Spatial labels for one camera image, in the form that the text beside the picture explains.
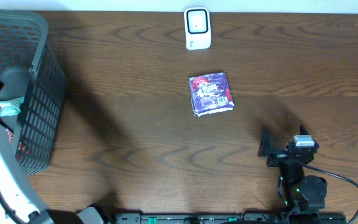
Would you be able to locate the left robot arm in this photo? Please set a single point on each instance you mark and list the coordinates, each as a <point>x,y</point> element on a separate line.
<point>19,203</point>

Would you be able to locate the red orange snack bar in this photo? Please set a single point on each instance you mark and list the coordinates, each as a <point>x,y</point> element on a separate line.
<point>22,148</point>

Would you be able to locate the white barcode scanner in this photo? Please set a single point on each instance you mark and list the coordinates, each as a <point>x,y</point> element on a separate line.
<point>197,28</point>

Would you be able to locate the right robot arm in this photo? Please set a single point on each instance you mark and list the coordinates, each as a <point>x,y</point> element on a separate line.
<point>304,195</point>

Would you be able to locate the grey plastic mesh basket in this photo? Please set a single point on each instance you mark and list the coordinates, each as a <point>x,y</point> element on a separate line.
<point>29,69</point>

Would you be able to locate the purple tissue pack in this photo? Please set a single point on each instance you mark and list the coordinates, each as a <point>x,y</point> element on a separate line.
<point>210,93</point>

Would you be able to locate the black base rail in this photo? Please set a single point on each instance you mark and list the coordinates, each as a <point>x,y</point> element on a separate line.
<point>252,216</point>

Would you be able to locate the mint green wipes pack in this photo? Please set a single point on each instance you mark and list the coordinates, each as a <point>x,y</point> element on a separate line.
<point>11,107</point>

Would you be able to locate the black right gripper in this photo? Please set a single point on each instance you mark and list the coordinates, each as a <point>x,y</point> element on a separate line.
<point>265,150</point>

